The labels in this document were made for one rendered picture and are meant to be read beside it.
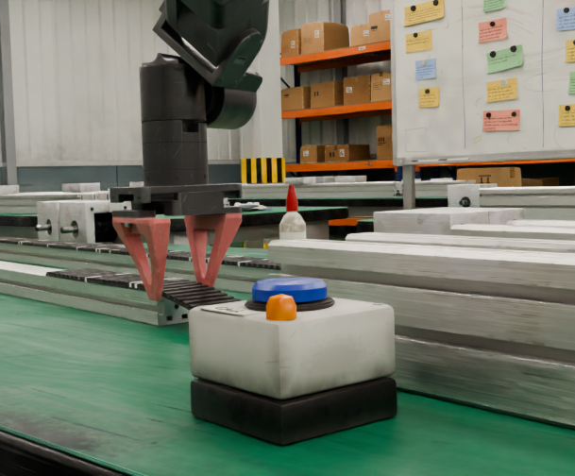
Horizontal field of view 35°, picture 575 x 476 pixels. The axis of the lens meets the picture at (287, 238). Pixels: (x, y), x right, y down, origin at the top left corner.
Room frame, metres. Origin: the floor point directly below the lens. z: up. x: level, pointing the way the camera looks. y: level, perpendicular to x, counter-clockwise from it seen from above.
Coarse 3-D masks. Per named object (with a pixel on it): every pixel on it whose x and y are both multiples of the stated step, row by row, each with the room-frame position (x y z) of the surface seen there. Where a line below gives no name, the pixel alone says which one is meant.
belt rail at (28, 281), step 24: (0, 264) 1.12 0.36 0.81; (24, 264) 1.11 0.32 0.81; (0, 288) 1.07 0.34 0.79; (24, 288) 1.02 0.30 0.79; (48, 288) 0.99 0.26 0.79; (72, 288) 0.93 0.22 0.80; (96, 288) 0.88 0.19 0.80; (120, 288) 0.85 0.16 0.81; (96, 312) 0.89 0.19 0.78; (120, 312) 0.85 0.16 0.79; (144, 312) 0.81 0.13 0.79; (168, 312) 0.80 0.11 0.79
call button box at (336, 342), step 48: (192, 336) 0.48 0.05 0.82; (240, 336) 0.45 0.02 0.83; (288, 336) 0.43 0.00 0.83; (336, 336) 0.45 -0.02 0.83; (384, 336) 0.47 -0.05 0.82; (192, 384) 0.48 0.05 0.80; (240, 384) 0.45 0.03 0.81; (288, 384) 0.43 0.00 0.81; (336, 384) 0.45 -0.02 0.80; (384, 384) 0.47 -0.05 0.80; (288, 432) 0.43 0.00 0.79
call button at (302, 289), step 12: (252, 288) 0.47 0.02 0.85; (264, 288) 0.46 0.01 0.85; (276, 288) 0.46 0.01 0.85; (288, 288) 0.46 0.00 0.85; (300, 288) 0.46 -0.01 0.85; (312, 288) 0.46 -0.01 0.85; (324, 288) 0.47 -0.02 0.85; (264, 300) 0.46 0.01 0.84; (300, 300) 0.46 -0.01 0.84; (312, 300) 0.46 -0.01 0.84
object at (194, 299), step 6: (210, 294) 0.79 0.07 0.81; (216, 294) 0.79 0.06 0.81; (222, 294) 0.79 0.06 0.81; (180, 300) 0.76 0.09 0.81; (186, 300) 0.76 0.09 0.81; (192, 300) 0.76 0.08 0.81; (198, 300) 0.76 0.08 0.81; (204, 300) 0.76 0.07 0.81; (210, 300) 0.77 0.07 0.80; (216, 300) 0.77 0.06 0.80; (186, 306) 0.75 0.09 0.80
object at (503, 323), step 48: (288, 240) 0.62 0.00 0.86; (384, 240) 0.64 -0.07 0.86; (432, 240) 0.60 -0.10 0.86; (480, 240) 0.58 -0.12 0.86; (528, 240) 0.56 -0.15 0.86; (336, 288) 0.57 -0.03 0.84; (384, 288) 0.54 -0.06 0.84; (432, 288) 0.52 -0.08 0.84; (480, 288) 0.50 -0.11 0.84; (528, 288) 0.47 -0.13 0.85; (432, 336) 0.52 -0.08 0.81; (480, 336) 0.48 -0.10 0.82; (528, 336) 0.46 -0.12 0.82; (432, 384) 0.51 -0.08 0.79; (480, 384) 0.48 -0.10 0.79; (528, 384) 0.46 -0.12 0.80
